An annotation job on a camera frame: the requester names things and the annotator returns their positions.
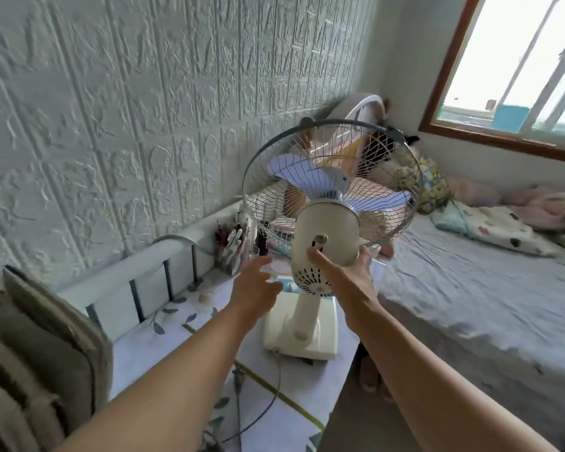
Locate person's left forearm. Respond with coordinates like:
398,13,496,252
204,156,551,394
52,303,264,452

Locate yellow printed pillow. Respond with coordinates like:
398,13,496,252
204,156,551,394
415,154,453,215

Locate pink blanket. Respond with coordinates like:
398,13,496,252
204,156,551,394
499,185,565,232

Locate dark fan power cable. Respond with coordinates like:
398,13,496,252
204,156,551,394
212,351,283,447

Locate person's left hand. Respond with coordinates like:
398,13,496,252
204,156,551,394
228,255,284,322

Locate cream desk fan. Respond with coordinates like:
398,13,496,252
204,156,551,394
241,119,423,361

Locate brown framed window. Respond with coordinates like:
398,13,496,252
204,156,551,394
418,0,565,165

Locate clear holder with pens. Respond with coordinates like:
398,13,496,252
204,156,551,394
214,215,253,277

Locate white leaf print tablecloth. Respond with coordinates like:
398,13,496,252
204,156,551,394
110,259,388,452

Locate white round fan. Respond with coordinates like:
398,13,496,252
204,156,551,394
331,92,388,133

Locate brown slippers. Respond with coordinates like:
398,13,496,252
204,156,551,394
357,357,394,403

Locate pink pillow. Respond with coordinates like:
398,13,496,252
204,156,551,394
446,176,501,208

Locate white spotted blanket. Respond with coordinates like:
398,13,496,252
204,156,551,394
429,201,565,258

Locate white metal bed rail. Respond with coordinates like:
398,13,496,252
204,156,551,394
56,201,246,336

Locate bed with grey sheet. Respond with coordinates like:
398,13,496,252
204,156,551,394
376,214,565,450

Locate person's right forearm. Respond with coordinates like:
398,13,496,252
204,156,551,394
352,300,562,452

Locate person's right hand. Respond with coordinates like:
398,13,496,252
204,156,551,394
307,245,383,333

